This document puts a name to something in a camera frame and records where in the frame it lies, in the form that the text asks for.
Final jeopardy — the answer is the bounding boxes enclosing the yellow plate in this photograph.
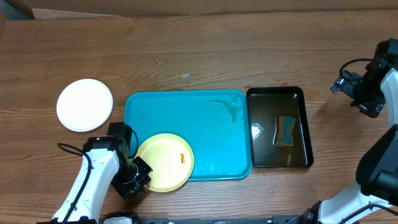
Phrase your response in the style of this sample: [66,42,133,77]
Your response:
[136,133,194,193]

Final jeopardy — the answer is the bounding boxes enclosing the white plate with stain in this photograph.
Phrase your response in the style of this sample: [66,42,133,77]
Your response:
[56,79,113,132]

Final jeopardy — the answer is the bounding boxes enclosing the green yellow sponge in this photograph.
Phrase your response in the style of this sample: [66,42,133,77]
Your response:
[274,116,296,147]

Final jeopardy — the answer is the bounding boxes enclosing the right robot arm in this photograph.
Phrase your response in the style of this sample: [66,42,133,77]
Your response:
[289,39,397,224]

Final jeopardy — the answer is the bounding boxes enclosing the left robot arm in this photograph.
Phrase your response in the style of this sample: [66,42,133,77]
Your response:
[49,122,152,224]

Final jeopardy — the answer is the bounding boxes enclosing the teal plastic tray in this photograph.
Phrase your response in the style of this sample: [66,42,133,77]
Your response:
[124,90,252,181]

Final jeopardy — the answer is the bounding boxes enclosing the black water tray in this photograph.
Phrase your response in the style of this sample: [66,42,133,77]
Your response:
[246,86,314,168]

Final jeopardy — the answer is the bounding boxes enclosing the cardboard panel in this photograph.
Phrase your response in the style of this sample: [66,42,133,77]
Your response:
[24,0,397,16]

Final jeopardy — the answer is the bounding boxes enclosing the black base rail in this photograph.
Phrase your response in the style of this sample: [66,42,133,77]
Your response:
[99,211,361,224]

